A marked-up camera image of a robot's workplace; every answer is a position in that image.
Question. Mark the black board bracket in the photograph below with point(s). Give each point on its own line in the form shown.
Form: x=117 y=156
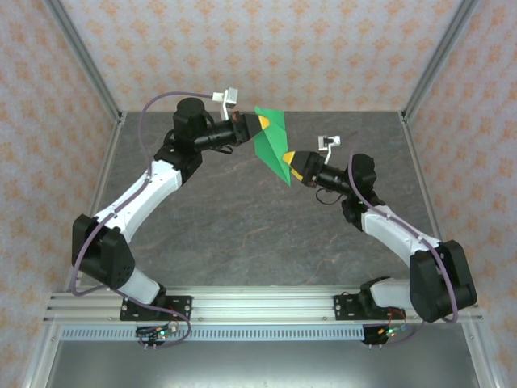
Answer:
x=151 y=343
x=369 y=337

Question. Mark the green paper sheet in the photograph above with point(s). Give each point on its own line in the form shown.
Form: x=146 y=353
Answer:
x=274 y=145

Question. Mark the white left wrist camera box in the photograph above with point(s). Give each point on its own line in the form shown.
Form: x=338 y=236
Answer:
x=231 y=95

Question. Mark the grey metal sheet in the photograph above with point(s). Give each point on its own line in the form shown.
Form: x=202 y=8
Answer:
x=262 y=363

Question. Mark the aluminium frame post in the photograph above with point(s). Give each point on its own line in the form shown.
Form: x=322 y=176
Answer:
x=89 y=68
x=436 y=60

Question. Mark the aluminium mounting rail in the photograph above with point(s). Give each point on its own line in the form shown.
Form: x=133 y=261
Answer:
x=262 y=305

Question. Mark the aluminium frame leg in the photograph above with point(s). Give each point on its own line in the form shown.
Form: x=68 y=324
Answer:
x=480 y=359
x=40 y=359

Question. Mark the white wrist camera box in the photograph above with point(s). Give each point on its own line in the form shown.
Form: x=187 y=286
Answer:
x=231 y=95
x=329 y=141

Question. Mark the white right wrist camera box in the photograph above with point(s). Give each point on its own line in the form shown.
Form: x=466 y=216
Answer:
x=329 y=141

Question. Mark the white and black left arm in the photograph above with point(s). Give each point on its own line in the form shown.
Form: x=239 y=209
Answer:
x=137 y=202

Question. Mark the small circuit board with LED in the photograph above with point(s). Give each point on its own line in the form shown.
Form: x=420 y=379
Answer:
x=392 y=331
x=157 y=332

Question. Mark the aluminium table side rail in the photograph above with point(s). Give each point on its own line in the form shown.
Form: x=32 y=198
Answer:
x=424 y=182
x=101 y=182

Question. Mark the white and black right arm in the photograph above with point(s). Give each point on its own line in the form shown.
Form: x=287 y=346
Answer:
x=400 y=234

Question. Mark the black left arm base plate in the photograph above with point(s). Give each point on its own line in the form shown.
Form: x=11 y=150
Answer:
x=182 y=305

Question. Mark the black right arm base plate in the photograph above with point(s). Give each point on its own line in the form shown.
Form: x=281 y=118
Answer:
x=343 y=307

